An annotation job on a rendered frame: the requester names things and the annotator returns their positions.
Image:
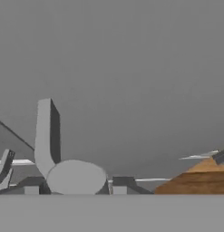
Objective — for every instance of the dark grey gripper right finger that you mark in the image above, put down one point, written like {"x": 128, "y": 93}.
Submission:
{"x": 122, "y": 181}

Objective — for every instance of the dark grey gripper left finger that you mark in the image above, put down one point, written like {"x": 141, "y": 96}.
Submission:
{"x": 31, "y": 182}

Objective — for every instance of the grey sink tap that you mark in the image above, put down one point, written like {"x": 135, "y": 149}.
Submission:
{"x": 74, "y": 177}

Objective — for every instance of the brown wooden block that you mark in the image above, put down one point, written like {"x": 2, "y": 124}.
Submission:
{"x": 198, "y": 181}

